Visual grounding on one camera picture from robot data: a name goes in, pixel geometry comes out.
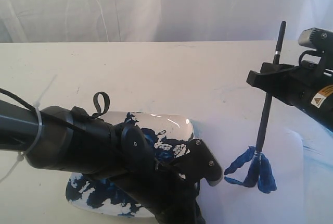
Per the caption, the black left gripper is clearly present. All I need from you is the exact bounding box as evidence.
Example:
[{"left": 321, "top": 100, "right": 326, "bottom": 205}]
[{"left": 110, "top": 123, "right": 205, "bottom": 223}]

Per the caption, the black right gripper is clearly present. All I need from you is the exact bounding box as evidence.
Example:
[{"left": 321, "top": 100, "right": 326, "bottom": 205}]
[{"left": 247, "top": 62, "right": 328, "bottom": 107}]

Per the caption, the black paintbrush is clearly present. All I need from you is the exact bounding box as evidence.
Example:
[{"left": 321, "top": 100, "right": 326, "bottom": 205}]
[{"left": 241, "top": 21, "right": 287, "bottom": 189}]

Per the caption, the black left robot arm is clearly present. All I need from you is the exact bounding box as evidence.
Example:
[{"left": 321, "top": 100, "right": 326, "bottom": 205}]
[{"left": 1, "top": 101, "right": 205, "bottom": 223}]

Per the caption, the white square paint dish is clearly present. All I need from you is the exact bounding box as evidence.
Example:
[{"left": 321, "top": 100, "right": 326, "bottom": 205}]
[{"left": 65, "top": 111, "right": 194, "bottom": 218}]

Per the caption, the white paper sheet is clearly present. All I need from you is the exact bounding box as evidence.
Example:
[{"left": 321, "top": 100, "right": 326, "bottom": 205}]
[{"left": 198, "top": 125, "right": 332, "bottom": 223}]

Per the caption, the white zip tie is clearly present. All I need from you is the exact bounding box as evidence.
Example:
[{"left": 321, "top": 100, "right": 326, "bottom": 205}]
[{"left": 1, "top": 75, "right": 57, "bottom": 182}]

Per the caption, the white backdrop curtain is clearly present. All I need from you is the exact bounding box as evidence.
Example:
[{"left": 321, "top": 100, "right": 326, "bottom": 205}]
[{"left": 1, "top": 0, "right": 332, "bottom": 43}]

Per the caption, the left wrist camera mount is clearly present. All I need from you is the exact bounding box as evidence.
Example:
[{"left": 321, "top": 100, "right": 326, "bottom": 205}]
[{"left": 176, "top": 139, "right": 223, "bottom": 186}]

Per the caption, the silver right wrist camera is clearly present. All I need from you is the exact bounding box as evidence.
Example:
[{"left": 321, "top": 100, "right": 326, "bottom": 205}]
[{"left": 298, "top": 28, "right": 332, "bottom": 52}]

